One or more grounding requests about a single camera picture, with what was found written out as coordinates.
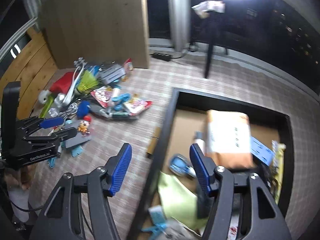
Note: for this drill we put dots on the light wood panel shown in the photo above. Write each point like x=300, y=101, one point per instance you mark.
x=30, y=62

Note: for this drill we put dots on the yellow snack packet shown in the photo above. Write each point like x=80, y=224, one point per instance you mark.
x=278, y=160

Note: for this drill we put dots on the white tube blue cap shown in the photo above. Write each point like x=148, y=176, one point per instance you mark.
x=115, y=93

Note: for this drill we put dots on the red white snack packet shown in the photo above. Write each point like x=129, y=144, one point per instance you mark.
x=102, y=96
x=138, y=106

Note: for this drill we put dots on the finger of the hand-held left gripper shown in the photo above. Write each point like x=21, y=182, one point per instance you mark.
x=62, y=134
x=51, y=122

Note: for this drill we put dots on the light blue white packet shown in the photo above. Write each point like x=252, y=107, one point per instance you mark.
x=156, y=213

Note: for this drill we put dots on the blue card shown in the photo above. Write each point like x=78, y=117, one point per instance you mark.
x=261, y=151

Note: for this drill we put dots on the yellow-brown cardboard strip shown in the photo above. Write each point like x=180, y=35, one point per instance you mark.
x=153, y=142

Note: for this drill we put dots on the blue clothespin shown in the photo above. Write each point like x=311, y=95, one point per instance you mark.
x=156, y=228

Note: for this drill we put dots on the blue plush toy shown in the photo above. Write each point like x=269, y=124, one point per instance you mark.
x=83, y=108

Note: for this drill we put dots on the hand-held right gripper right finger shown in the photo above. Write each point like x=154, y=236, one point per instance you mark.
x=200, y=170

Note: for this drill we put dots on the black power strip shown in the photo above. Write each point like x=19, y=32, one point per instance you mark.
x=162, y=56

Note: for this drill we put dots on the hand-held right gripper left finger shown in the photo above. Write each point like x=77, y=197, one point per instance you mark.
x=122, y=170

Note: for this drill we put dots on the grey white plug adapter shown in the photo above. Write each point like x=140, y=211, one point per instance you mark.
x=80, y=62

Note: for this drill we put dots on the orange paper package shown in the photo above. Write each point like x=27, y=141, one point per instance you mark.
x=225, y=135

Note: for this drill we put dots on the long green packet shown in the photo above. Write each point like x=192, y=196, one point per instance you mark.
x=46, y=108

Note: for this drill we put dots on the blue plastic clips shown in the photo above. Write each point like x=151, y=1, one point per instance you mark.
x=122, y=97

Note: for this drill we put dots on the light green bag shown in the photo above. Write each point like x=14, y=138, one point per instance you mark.
x=177, y=200

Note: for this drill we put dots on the grey flat case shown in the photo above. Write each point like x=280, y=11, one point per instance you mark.
x=75, y=141

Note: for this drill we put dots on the red pouch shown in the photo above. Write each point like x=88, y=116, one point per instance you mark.
x=62, y=83

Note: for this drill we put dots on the person's left hand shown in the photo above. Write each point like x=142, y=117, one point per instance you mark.
x=25, y=180

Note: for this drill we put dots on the light blue plastic item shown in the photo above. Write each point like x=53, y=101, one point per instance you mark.
x=178, y=163

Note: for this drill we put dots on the grey box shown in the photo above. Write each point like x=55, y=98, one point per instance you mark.
x=112, y=75

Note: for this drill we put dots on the white lotion bottle blue cap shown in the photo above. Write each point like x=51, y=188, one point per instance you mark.
x=200, y=146

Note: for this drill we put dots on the white round toy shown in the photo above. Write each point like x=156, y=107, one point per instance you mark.
x=44, y=96

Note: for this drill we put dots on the green tube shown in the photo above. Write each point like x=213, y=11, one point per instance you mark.
x=120, y=115

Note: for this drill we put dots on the grey curtain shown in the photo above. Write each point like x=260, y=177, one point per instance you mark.
x=178, y=17

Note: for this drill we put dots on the silver foil item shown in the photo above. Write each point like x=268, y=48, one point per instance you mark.
x=59, y=100

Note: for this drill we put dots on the small doll red hat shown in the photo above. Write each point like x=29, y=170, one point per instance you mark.
x=85, y=126

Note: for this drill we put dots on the person's left forearm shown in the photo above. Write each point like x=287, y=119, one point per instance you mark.
x=18, y=205

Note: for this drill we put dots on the grey tube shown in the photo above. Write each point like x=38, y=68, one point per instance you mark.
x=98, y=110

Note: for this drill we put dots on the small blue clip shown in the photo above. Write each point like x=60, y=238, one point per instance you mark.
x=51, y=163

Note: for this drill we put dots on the black storage box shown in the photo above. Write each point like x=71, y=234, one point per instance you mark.
x=165, y=120

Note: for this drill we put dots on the light blue clip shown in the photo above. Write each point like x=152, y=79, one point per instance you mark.
x=77, y=151

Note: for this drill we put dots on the black tripod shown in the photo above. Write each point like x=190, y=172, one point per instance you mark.
x=208, y=55

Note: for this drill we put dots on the small pink packet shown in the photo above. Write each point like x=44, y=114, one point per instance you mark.
x=128, y=67

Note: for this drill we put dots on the wooden cabinet panel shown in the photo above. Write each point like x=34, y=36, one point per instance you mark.
x=100, y=22

